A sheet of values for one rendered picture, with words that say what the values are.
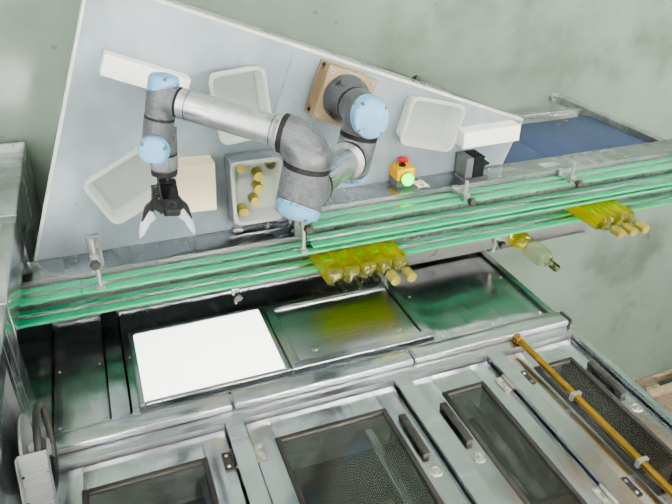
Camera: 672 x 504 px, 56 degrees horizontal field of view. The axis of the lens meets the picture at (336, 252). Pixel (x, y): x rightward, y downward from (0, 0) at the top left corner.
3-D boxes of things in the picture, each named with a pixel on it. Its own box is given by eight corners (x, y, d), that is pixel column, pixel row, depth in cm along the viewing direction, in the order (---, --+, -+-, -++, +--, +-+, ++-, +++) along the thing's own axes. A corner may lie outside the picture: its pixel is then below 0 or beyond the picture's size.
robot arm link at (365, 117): (379, 90, 192) (397, 102, 181) (368, 132, 197) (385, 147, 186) (343, 84, 187) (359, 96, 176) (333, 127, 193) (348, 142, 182)
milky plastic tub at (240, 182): (228, 215, 214) (234, 227, 207) (223, 154, 203) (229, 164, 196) (278, 208, 220) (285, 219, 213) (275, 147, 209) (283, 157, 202)
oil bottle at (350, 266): (323, 254, 221) (346, 286, 204) (323, 240, 218) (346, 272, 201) (338, 251, 223) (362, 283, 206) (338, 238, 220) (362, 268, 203)
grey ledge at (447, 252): (367, 259, 241) (379, 274, 232) (368, 239, 237) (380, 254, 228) (568, 221, 271) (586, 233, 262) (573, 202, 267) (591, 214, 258)
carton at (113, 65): (104, 48, 176) (105, 53, 171) (187, 74, 187) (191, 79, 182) (98, 69, 178) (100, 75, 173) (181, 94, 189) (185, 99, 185)
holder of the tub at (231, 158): (230, 228, 218) (235, 239, 211) (224, 154, 204) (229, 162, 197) (277, 221, 223) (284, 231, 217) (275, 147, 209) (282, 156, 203)
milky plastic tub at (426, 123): (402, 88, 217) (414, 95, 210) (455, 99, 227) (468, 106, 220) (388, 136, 224) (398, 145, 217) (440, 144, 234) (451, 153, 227)
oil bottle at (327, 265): (308, 257, 219) (329, 289, 202) (307, 243, 216) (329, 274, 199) (323, 254, 221) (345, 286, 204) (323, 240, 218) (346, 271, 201)
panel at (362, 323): (129, 340, 197) (140, 414, 170) (127, 332, 196) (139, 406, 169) (388, 286, 226) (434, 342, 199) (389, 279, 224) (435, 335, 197)
